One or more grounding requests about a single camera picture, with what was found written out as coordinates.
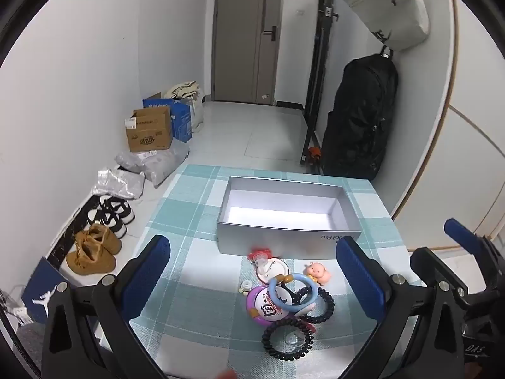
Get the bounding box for grey door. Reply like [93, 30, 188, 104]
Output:
[213, 0, 285, 105]

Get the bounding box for grey plastic parcel bag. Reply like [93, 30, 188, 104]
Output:
[114, 140, 190, 188]

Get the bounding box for blue ring bracelet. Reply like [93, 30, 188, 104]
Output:
[267, 274, 318, 309]

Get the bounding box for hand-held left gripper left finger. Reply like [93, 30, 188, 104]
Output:
[41, 235, 171, 379]

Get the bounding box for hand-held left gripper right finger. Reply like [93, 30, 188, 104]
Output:
[335, 237, 466, 379]

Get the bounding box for black and white sneaker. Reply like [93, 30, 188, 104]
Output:
[98, 195, 135, 226]
[87, 205, 127, 238]

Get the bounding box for silver cardboard box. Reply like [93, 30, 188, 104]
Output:
[216, 174, 362, 256]

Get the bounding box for black metal rack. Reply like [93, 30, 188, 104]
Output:
[302, 0, 336, 166]

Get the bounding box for black spiral hair tie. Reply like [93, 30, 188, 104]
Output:
[296, 286, 335, 323]
[261, 318, 315, 360]

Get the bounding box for beige tote bag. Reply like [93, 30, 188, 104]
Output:
[163, 81, 204, 133]

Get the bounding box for white cables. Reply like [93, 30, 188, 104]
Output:
[0, 284, 28, 324]

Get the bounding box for teal plaid tablecloth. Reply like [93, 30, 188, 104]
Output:
[98, 164, 427, 379]

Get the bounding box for purple bracelet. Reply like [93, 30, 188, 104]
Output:
[246, 285, 277, 324]

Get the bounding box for white printed round badge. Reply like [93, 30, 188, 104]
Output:
[252, 286, 290, 320]

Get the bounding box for tan suede boot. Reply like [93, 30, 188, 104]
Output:
[66, 231, 115, 275]
[87, 223, 123, 254]

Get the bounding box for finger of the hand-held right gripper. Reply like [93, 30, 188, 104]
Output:
[410, 247, 472, 304]
[444, 218, 505, 289]

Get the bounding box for large black bag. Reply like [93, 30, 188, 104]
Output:
[320, 53, 398, 180]

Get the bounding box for white tote bag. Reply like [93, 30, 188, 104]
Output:
[342, 0, 430, 51]

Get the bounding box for pink pig toy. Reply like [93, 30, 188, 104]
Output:
[303, 261, 332, 286]

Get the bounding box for brown cardboard box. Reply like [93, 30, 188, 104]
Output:
[125, 106, 174, 152]

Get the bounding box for white pin badge back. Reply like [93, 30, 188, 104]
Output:
[256, 258, 290, 285]

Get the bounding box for blue bag with white logo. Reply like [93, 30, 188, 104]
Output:
[21, 258, 69, 324]

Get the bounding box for silver plastic parcel bag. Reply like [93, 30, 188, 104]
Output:
[92, 168, 146, 200]

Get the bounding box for blue cardboard box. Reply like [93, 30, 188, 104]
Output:
[143, 97, 193, 143]

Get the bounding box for white wardrobe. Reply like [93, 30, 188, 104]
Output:
[390, 0, 505, 249]

